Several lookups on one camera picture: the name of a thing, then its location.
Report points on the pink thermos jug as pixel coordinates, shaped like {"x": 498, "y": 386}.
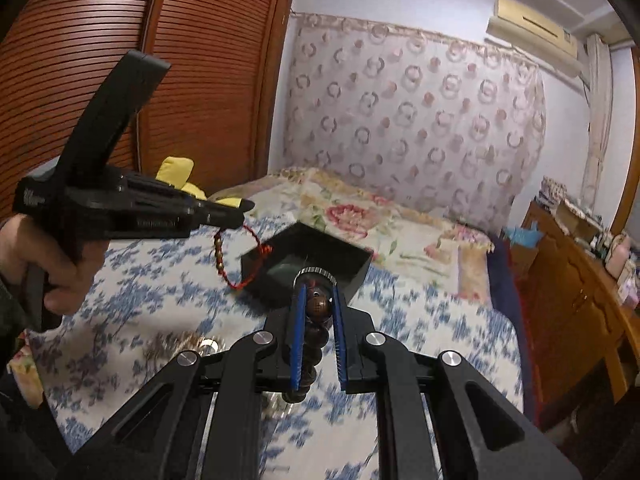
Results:
{"x": 619, "y": 257}

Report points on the circle patterned sheer curtain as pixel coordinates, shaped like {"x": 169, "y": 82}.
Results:
{"x": 400, "y": 125}

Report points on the navy bed sheet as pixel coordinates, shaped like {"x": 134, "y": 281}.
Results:
{"x": 505, "y": 300}

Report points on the long wooden cabinet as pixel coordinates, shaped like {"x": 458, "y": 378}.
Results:
{"x": 565, "y": 310}

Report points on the open cardboard box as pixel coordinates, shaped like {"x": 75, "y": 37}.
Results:
{"x": 575, "y": 217}

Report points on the beige wall air conditioner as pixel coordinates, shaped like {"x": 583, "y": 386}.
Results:
{"x": 537, "y": 30}

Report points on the stack of printed papers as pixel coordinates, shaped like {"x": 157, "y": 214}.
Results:
{"x": 552, "y": 191}

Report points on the yellow plush toy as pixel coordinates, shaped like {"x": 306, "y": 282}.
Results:
{"x": 172, "y": 169}

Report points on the light blue plastic bag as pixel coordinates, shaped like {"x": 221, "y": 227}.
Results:
{"x": 520, "y": 234}

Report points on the brown louvered wooden wardrobe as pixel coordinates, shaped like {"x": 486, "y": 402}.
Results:
{"x": 210, "y": 60}

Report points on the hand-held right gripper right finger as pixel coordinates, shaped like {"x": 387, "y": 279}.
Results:
{"x": 339, "y": 340}

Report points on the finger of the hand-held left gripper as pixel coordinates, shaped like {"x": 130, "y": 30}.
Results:
{"x": 247, "y": 205}
{"x": 220, "y": 219}

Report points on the black jewelry box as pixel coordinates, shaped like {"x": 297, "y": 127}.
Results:
{"x": 272, "y": 274}

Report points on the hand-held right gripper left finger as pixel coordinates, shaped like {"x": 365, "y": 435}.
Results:
{"x": 299, "y": 335}

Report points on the person's left hand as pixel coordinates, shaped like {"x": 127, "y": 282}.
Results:
{"x": 30, "y": 250}

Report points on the beige window curtain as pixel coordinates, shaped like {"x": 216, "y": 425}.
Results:
{"x": 597, "y": 120}

